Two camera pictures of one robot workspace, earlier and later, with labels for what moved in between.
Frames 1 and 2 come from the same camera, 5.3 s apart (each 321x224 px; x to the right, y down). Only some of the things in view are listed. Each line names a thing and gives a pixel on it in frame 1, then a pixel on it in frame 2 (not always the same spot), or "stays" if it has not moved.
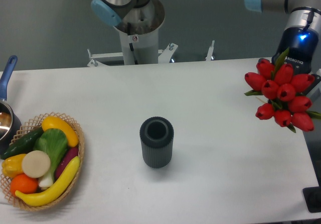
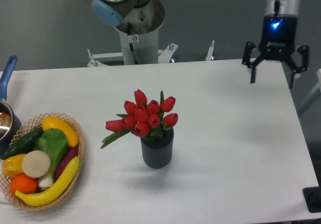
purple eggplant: (70, 154) stays
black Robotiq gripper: (302, 42) → (278, 43)
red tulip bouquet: (278, 84) → (144, 118)
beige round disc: (35, 163) stays
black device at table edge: (312, 198) stays
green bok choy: (53, 142) stays
